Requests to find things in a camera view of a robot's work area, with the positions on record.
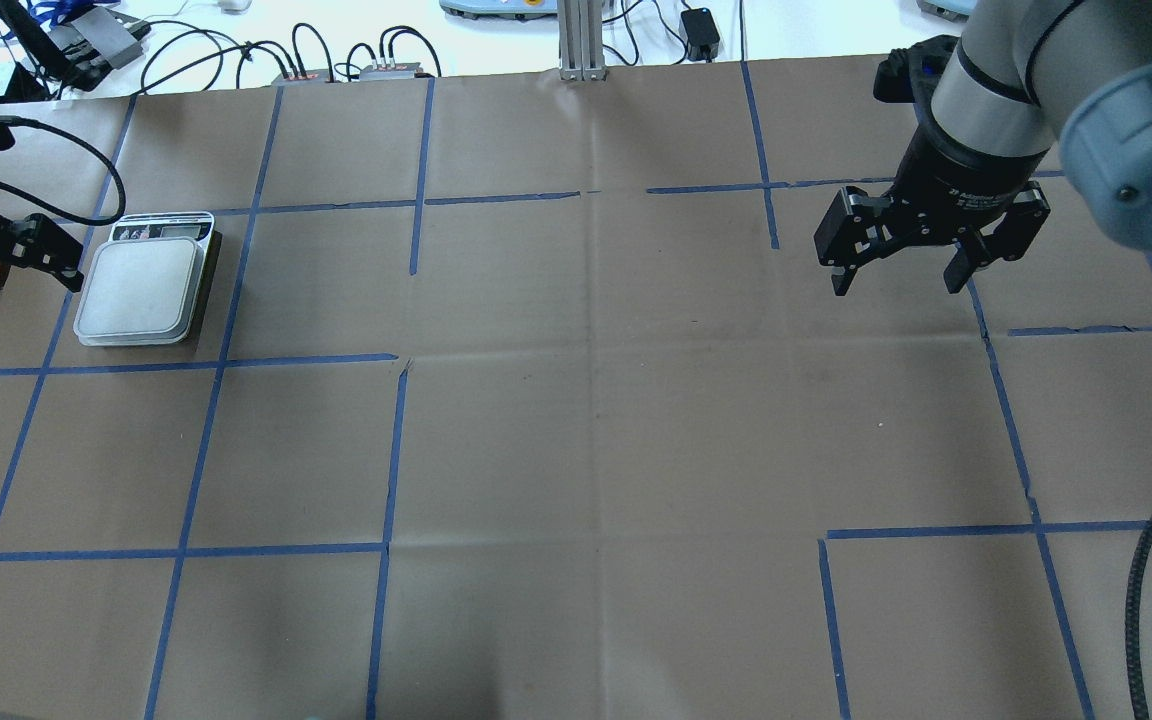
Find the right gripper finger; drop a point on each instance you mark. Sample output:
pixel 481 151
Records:
pixel 1009 241
pixel 853 233

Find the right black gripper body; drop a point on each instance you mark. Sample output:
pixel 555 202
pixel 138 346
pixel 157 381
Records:
pixel 958 178

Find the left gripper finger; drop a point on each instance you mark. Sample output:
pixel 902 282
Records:
pixel 38 242

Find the silver digital kitchen scale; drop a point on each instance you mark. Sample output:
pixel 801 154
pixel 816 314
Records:
pixel 148 283

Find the black power adapter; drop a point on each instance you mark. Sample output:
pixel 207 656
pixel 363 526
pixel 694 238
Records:
pixel 699 31

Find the red usb hub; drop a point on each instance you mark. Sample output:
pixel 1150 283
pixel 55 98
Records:
pixel 317 76

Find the brown paper table cover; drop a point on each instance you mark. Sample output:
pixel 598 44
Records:
pixel 516 398

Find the grey usb hub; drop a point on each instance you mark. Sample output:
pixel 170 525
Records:
pixel 401 70

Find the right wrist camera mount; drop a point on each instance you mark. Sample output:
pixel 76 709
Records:
pixel 910 75

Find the aluminium profile post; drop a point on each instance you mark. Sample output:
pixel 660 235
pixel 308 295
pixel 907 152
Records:
pixel 581 53

